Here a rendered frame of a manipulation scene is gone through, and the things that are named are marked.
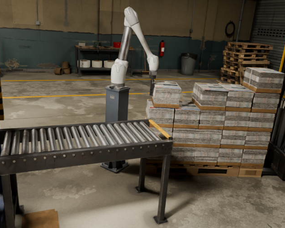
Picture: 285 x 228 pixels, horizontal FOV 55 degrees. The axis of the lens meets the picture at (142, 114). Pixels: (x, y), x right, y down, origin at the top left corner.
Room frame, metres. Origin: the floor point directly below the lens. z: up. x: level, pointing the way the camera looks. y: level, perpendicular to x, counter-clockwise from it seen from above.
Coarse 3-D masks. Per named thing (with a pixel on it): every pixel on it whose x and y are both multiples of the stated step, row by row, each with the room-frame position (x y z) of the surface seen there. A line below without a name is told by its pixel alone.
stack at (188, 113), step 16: (160, 112) 2.86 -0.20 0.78; (176, 112) 2.87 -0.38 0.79; (192, 112) 2.89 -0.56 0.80; (208, 112) 2.91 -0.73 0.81; (224, 112) 2.92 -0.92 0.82; (240, 112) 2.94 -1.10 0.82; (176, 128) 2.88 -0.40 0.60; (192, 128) 2.91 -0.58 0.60; (224, 144) 2.92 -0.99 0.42; (240, 144) 2.93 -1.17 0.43; (160, 160) 2.87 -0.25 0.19; (176, 160) 2.88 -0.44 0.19; (192, 160) 2.89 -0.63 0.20; (208, 160) 2.91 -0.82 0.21; (224, 160) 2.93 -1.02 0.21; (240, 160) 2.94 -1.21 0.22
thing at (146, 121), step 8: (128, 120) 2.48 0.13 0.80; (136, 120) 2.49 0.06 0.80; (144, 120) 2.51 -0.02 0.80; (8, 128) 2.08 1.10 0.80; (16, 128) 2.09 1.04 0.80; (24, 128) 2.10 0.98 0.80; (32, 128) 2.11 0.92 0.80; (40, 128) 2.13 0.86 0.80; (0, 136) 2.02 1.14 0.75; (56, 136) 2.18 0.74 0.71; (64, 136) 2.21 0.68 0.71; (72, 136) 2.23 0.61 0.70; (80, 136) 2.26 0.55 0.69; (88, 136) 2.29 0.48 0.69; (0, 144) 2.01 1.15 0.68
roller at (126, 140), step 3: (114, 123) 2.37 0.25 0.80; (117, 123) 2.38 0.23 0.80; (114, 126) 2.34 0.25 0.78; (117, 126) 2.31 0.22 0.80; (117, 129) 2.26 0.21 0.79; (120, 129) 2.23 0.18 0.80; (120, 132) 2.18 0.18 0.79; (123, 132) 2.17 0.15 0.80; (120, 135) 2.16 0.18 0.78; (123, 135) 2.11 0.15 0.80; (126, 135) 2.11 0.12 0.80; (123, 138) 2.08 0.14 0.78; (126, 138) 2.05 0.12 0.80; (129, 138) 2.06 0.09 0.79; (126, 141) 2.02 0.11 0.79; (129, 141) 2.00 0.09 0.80
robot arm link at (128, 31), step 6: (126, 24) 3.14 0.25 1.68; (126, 30) 3.15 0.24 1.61; (132, 30) 3.17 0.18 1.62; (126, 36) 3.14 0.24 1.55; (126, 42) 3.14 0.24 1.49; (120, 48) 3.16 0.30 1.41; (126, 48) 3.15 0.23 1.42; (120, 54) 3.15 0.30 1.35; (126, 54) 3.16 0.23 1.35; (120, 60) 3.13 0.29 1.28; (126, 66) 3.15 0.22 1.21
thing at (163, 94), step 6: (156, 84) 3.02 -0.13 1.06; (156, 90) 2.86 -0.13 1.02; (162, 90) 2.87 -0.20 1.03; (168, 90) 2.87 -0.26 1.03; (174, 90) 2.88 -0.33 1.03; (180, 90) 2.89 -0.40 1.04; (156, 96) 2.87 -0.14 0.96; (162, 96) 2.88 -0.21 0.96; (168, 96) 2.88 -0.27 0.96; (174, 96) 2.89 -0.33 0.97; (156, 102) 2.87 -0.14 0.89; (162, 102) 2.88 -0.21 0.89; (168, 102) 2.89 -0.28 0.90; (174, 102) 2.89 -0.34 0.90
